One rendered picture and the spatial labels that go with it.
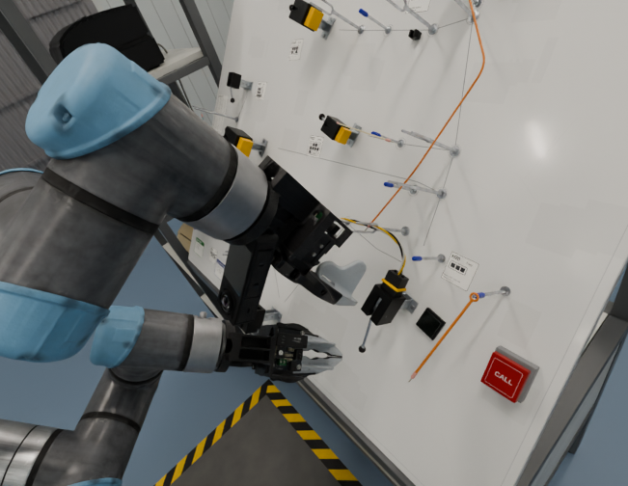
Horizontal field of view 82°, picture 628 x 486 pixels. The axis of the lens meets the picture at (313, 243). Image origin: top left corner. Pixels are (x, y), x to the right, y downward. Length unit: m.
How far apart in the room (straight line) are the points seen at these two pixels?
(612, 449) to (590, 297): 1.27
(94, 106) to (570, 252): 0.54
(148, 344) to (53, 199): 0.28
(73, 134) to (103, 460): 0.40
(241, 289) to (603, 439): 1.62
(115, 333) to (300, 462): 1.41
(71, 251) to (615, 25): 0.63
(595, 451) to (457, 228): 1.29
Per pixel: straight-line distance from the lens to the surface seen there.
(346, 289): 0.43
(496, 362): 0.60
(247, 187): 0.29
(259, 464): 1.88
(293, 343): 0.53
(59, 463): 0.55
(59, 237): 0.25
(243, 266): 0.36
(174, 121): 0.26
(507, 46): 0.68
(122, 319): 0.50
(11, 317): 0.27
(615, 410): 1.89
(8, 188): 0.37
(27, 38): 1.30
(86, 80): 0.24
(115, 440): 0.55
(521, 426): 0.65
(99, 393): 0.58
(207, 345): 0.51
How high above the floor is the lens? 1.63
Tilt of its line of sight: 38 degrees down
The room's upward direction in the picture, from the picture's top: 21 degrees counter-clockwise
